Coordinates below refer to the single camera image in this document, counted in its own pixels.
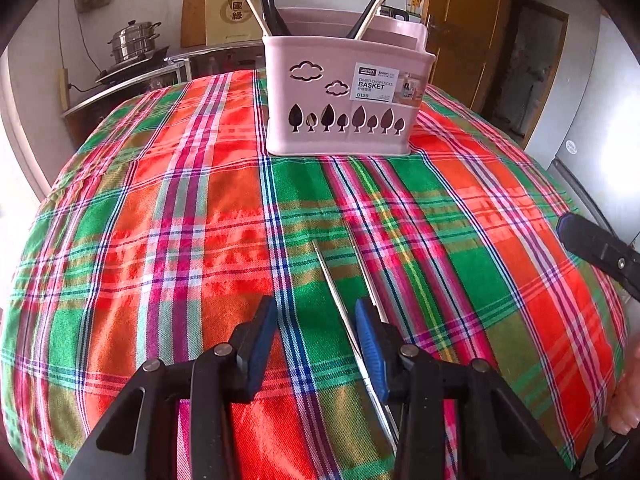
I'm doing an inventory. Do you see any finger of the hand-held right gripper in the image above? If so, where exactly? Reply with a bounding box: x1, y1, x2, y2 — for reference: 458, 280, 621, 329
556, 212, 640, 304

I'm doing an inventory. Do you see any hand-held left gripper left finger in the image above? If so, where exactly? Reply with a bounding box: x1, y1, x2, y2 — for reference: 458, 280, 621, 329
62, 295, 279, 480

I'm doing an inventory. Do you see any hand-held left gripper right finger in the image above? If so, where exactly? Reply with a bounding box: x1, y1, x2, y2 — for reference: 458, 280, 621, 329
354, 297, 573, 480

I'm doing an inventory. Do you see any pink divided chopstick basket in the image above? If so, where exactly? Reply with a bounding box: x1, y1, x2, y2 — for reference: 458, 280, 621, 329
262, 7, 437, 157

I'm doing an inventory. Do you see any person's right hand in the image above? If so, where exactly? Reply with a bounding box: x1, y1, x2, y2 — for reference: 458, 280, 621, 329
606, 335, 640, 436

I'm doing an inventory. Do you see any silver refrigerator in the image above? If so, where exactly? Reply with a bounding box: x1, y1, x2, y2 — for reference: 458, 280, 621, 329
520, 15, 640, 261

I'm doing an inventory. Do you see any plaid tablecloth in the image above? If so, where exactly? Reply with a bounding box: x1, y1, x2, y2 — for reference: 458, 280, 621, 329
0, 69, 632, 480

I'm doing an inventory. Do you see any wooden door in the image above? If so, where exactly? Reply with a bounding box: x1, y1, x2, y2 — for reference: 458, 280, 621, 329
422, 0, 516, 117

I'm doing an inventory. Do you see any metal shelf unit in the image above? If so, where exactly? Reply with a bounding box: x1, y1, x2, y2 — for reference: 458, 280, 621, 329
60, 66, 192, 147

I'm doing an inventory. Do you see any black stove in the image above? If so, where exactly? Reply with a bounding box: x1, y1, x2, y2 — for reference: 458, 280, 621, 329
95, 45, 171, 86

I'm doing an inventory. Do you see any stainless steel steamer pot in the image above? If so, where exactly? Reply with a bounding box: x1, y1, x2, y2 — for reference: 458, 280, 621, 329
107, 20, 162, 66

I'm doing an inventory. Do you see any brown paper bag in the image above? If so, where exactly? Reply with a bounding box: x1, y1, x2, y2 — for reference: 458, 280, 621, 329
204, 0, 266, 46

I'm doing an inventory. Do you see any wooden cutting board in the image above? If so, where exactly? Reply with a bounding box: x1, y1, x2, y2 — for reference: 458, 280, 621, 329
180, 0, 251, 49

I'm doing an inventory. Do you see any wall power socket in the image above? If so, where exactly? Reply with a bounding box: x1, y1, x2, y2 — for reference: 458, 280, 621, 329
57, 67, 71, 111

